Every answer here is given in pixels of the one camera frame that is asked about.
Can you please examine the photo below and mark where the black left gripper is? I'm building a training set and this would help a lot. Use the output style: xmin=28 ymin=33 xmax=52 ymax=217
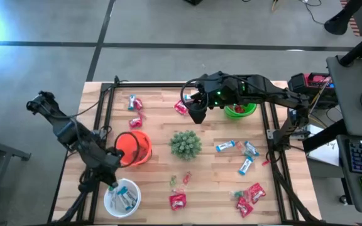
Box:
xmin=97 ymin=150 xmax=124 ymax=190

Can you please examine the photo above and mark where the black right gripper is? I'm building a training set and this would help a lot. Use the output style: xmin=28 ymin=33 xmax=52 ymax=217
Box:
xmin=187 ymin=71 xmax=246 ymax=125

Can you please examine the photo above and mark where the white plastic bucket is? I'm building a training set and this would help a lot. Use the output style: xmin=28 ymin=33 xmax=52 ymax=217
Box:
xmin=103 ymin=178 xmax=142 ymax=219

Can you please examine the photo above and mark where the artificial succulent in patterned pot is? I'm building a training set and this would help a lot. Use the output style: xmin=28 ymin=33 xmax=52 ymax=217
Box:
xmin=168 ymin=130 xmax=203 ymax=161

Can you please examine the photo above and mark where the orange pumpkin face bucket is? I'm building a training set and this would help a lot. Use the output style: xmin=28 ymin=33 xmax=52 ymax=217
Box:
xmin=114 ymin=129 xmax=153 ymax=167

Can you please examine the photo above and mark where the green plastic bucket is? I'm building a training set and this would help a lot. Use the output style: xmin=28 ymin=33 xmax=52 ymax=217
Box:
xmin=223 ymin=102 xmax=258 ymax=121

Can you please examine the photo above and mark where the black and red power station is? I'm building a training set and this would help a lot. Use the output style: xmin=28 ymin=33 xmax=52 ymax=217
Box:
xmin=287 ymin=72 xmax=339 ymax=109

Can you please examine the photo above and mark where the black diagonal pole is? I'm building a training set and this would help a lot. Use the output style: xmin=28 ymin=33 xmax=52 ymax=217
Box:
xmin=339 ymin=24 xmax=362 ymax=67
xmin=302 ymin=119 xmax=348 ymax=153

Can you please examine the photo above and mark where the white paper sheet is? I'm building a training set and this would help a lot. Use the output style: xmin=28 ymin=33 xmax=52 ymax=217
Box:
xmin=306 ymin=124 xmax=341 ymax=167

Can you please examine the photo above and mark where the grey desk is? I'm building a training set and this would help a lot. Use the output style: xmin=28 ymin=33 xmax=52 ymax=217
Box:
xmin=326 ymin=55 xmax=362 ymax=137
xmin=336 ymin=134 xmax=362 ymax=215

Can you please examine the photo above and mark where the black stand foot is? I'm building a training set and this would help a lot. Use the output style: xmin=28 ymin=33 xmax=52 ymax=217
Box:
xmin=324 ymin=0 xmax=362 ymax=36

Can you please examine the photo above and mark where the orange striped rug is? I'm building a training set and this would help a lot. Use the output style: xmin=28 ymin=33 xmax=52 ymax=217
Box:
xmin=339 ymin=0 xmax=362 ymax=37

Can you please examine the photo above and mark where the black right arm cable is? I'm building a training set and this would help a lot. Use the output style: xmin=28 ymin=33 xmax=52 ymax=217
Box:
xmin=180 ymin=74 xmax=207 ymax=114

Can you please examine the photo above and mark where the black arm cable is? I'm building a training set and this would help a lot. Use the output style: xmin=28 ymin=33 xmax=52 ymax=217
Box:
xmin=180 ymin=74 xmax=207 ymax=114
xmin=114 ymin=131 xmax=141 ymax=169

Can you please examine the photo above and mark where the black corrugated cable conduit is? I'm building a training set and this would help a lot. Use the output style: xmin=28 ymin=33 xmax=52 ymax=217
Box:
xmin=270 ymin=153 xmax=319 ymax=224
xmin=55 ymin=153 xmax=105 ymax=224

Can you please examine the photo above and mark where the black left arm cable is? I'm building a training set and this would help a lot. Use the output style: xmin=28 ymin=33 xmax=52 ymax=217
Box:
xmin=114 ymin=131 xmax=141 ymax=169

